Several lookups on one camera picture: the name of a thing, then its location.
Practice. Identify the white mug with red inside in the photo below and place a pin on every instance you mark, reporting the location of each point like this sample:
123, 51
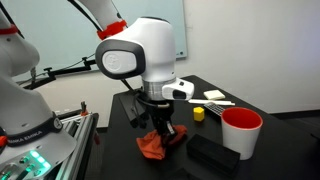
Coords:
240, 133

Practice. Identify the orange cloth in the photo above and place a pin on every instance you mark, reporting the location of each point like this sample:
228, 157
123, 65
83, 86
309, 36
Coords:
151, 145

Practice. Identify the black remote control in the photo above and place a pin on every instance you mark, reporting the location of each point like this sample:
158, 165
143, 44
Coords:
215, 108

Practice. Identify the white sticky note pad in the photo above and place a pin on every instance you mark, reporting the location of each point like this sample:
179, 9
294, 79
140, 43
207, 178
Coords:
214, 94

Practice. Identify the black rectangular case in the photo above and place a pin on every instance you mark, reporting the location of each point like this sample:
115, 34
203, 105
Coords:
213, 155

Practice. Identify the glass whiteboard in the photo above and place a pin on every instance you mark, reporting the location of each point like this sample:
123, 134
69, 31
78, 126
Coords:
60, 40

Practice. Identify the aluminium extrusion frame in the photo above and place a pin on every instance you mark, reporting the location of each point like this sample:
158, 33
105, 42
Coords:
78, 143

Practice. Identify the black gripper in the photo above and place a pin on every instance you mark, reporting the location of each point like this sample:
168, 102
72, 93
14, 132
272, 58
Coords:
160, 111

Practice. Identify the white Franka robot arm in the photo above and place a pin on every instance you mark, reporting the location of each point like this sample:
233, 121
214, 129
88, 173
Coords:
153, 50

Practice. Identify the orange clamp on frame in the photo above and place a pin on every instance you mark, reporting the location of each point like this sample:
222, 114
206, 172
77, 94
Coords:
83, 109

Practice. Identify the yellow block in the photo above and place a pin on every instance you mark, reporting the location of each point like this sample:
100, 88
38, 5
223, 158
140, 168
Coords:
199, 114

